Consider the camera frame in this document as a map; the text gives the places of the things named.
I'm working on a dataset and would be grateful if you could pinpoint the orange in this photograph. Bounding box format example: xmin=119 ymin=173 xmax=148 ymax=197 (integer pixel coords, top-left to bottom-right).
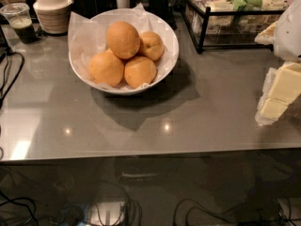
xmin=106 ymin=21 xmax=140 ymax=59
xmin=88 ymin=52 xmax=124 ymax=87
xmin=124 ymin=56 xmax=157 ymax=89
xmin=138 ymin=31 xmax=165 ymax=61

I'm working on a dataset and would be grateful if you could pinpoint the dark cylinder container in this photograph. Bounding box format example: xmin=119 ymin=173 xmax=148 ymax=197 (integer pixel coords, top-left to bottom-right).
xmin=148 ymin=0 xmax=176 ymax=29

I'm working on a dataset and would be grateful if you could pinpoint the white paper liner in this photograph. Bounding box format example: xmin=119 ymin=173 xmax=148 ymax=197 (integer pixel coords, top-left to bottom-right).
xmin=67 ymin=2 xmax=180 ymax=92

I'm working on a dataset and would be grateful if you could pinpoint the white ceramic bowl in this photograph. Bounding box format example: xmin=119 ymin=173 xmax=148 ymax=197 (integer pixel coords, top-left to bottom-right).
xmin=68 ymin=8 xmax=180 ymax=96

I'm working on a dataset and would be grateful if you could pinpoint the plastic cup with drink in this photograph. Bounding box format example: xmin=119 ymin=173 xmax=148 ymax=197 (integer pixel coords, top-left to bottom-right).
xmin=0 ymin=3 xmax=37 ymax=44

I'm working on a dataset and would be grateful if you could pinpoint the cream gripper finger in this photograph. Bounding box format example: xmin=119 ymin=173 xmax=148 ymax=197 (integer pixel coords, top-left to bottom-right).
xmin=255 ymin=61 xmax=301 ymax=125

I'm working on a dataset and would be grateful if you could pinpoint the black wire snack basket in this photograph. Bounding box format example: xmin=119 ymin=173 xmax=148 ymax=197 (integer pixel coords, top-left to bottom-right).
xmin=182 ymin=0 xmax=293 ymax=53

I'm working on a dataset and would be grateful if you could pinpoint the black cable on table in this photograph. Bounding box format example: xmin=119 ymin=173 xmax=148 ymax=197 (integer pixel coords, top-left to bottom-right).
xmin=0 ymin=49 xmax=25 ymax=108

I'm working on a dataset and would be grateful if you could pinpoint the stack of paper bowls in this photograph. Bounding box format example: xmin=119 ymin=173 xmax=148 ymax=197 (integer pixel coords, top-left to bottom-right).
xmin=33 ymin=0 xmax=72 ymax=35

